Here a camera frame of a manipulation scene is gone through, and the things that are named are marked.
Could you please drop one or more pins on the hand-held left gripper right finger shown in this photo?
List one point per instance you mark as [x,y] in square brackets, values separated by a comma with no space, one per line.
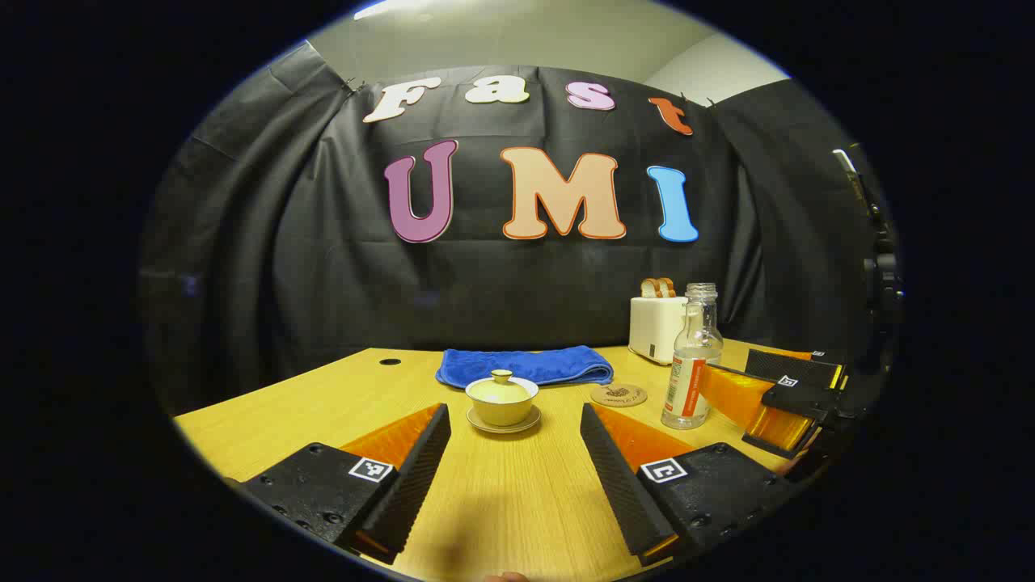
[618,485]

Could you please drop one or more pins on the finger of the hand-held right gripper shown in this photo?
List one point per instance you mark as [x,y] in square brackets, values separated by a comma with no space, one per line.
[800,365]
[732,392]

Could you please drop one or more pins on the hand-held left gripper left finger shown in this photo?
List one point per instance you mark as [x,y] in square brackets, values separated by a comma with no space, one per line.
[416,477]

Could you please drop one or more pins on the clear water bottle red label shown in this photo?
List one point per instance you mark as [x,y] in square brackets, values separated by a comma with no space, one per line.
[687,388]

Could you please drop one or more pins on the round cork coaster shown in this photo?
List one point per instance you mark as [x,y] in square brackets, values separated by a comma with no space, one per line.
[618,395]

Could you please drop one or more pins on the cream teacup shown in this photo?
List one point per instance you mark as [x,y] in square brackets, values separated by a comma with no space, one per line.
[501,414]

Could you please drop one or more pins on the cream teacup lid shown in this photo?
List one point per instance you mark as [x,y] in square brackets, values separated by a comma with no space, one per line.
[501,391]

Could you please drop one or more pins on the cream saucer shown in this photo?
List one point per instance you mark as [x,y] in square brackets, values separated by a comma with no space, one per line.
[503,429]

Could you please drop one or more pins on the white toaster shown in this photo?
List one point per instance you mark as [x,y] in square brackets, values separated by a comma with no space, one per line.
[651,327]

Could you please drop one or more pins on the toast bread slice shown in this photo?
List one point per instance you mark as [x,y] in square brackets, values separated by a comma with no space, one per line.
[648,288]
[665,287]

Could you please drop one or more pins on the blue folded towel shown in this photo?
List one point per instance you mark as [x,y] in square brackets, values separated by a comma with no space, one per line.
[525,364]

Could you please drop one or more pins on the black backdrop cloth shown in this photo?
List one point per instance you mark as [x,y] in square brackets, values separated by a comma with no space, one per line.
[323,283]

